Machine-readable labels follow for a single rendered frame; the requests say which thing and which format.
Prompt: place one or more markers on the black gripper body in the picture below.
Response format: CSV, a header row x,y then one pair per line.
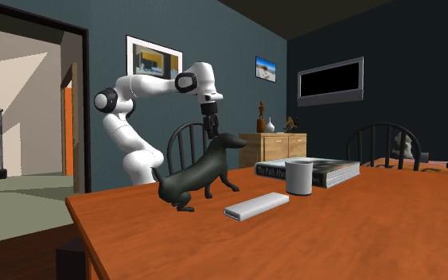
x,y
209,108

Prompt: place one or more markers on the black spindle-back chair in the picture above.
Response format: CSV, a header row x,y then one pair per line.
x,y
372,144
174,149

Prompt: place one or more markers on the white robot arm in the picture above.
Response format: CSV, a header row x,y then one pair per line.
x,y
138,83

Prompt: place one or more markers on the thick dark hardcover book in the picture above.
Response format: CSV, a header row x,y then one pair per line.
x,y
336,168

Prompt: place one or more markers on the small blue wall picture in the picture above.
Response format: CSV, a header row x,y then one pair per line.
x,y
265,69

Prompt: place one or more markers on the dark door frame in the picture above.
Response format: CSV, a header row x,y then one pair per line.
x,y
86,116

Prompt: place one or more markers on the flat grey rectangular box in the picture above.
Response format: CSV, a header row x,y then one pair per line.
x,y
256,205

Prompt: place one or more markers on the grey-framed black wall screen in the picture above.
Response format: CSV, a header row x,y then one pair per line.
x,y
330,79

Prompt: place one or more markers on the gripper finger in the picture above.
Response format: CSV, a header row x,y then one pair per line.
x,y
207,128
215,126

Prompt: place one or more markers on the large white-framed wall picture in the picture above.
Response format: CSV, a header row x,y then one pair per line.
x,y
153,58

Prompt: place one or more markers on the dark grey dog figure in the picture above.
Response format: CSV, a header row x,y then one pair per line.
x,y
200,174

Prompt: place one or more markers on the white cylindrical cup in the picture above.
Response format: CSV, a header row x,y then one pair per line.
x,y
299,177

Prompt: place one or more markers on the wooden sideboard with figures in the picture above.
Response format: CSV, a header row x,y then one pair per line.
x,y
274,149

